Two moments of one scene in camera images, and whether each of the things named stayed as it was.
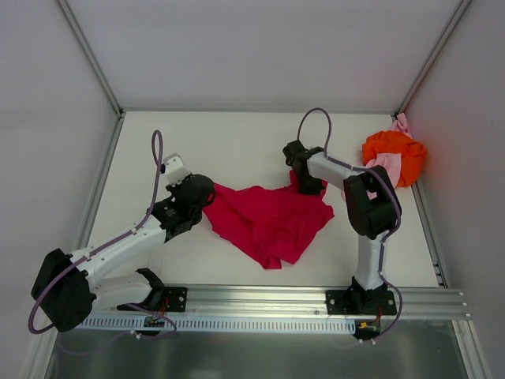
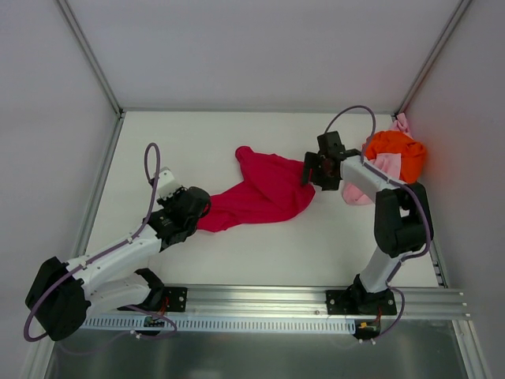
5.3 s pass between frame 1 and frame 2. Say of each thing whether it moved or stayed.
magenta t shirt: moved
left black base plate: stayed
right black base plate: stayed
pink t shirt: stayed
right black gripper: moved
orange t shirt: stayed
